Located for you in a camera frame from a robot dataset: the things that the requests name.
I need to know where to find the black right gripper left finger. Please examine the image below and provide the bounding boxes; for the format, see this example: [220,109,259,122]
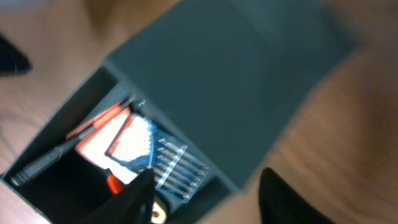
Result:
[77,169,155,224]

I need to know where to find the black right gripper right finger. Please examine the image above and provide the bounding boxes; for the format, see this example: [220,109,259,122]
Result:
[258,167,333,224]

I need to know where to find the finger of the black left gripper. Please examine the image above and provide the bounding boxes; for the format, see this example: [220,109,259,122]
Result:
[1,35,32,77]

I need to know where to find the blue precision screwdriver set case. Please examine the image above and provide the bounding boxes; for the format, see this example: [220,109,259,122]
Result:
[105,114,210,203]

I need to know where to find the orange scraper with beige handle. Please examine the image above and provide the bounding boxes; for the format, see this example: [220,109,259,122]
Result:
[76,113,169,223]

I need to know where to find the small claw hammer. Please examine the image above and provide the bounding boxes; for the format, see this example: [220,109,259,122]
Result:
[11,96,136,187]

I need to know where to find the dark green box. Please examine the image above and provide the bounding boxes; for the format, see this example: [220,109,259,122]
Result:
[2,0,354,223]

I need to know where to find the red handled cutting pliers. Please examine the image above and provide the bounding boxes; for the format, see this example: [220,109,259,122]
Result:
[106,174,124,194]

